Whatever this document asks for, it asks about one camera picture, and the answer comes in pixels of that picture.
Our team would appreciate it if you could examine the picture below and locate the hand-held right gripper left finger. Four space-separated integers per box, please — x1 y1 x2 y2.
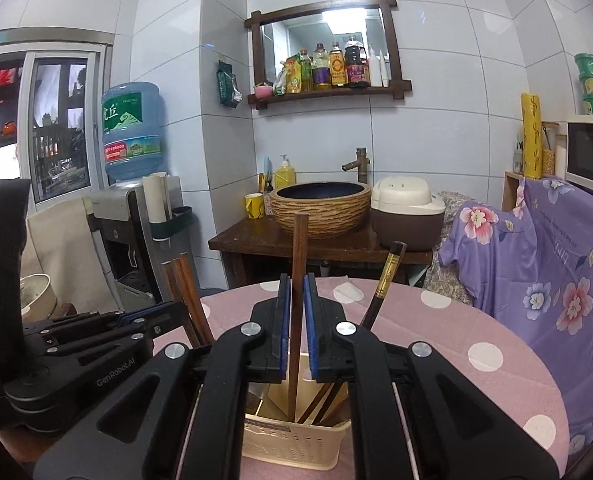
33 273 293 480

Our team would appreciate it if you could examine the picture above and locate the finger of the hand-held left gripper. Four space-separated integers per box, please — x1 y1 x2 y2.
23 301 198 344
45 327 156 367

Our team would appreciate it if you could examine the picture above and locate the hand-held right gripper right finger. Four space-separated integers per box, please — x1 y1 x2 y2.
303 273 561 480

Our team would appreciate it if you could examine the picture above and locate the brown wooden chopstick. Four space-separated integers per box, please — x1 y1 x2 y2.
163 261 200 348
174 254 216 347
287 212 310 422

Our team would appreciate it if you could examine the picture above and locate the black gold-banded chopstick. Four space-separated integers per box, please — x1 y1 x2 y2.
296 241 408 424
314 384 350 426

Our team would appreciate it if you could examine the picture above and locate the beige plastic utensil holder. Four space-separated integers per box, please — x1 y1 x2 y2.
241 352 353 472

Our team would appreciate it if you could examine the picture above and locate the white cooking pot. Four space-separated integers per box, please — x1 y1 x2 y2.
21 273 58 322

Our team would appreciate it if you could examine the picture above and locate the silver water dispenser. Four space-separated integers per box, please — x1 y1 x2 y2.
90 177 182 307

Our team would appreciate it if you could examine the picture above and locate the teal plastic rack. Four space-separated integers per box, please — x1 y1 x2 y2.
148 205 194 241

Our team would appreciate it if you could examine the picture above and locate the dark wooden cabinet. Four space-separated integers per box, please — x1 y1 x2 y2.
208 217 433 292

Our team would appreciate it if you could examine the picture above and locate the pink polka dot tablecloth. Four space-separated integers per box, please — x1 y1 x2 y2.
151 276 572 480

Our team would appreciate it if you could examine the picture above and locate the white paper roll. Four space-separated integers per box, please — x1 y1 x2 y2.
142 172 172 224

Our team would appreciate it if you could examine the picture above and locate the woven pattern wash basin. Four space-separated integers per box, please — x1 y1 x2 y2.
269 181 372 240

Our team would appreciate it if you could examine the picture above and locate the window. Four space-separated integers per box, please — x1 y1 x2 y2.
0 30 113 207

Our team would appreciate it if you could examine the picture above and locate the white and brown rice cooker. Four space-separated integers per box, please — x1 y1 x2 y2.
369 175 446 254

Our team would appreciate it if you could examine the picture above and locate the yellow soap pump bottle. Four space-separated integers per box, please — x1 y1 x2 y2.
274 154 297 191

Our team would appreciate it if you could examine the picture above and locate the grey patterned cloth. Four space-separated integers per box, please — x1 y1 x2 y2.
423 191 473 307

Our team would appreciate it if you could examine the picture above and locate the bamboo style faucet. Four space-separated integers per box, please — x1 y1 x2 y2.
341 147 368 185

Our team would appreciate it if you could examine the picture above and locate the blue water jug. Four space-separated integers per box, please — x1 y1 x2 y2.
101 81 168 185

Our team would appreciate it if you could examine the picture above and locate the green hanging packet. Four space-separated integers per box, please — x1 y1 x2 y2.
216 59 243 110

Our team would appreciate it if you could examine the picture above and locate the light wooden shelf box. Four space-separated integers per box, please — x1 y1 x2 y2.
503 170 528 217

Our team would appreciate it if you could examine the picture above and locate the purple floral cloth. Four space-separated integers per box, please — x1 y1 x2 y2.
438 177 593 467

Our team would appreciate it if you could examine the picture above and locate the yellow seasoning pouch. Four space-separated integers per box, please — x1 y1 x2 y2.
286 57 302 94

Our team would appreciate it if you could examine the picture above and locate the purple label oil bottle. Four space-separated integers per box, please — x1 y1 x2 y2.
311 42 332 91

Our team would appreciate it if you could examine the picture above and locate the orange label sauce bottle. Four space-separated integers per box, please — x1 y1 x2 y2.
329 41 347 87

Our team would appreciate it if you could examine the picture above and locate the dark soy sauce bottle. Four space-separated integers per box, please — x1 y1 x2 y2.
345 34 371 89

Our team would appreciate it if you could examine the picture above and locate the white squeeze bottle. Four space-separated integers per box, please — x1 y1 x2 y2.
368 44 381 88

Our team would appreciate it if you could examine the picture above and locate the yellow wrap roll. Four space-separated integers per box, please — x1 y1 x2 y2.
521 92 543 180

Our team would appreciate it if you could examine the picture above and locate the glass jar of grain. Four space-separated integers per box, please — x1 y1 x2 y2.
541 122 560 179

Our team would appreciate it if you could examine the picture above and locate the wooden framed mirror shelf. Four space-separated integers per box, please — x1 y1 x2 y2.
244 0 415 111

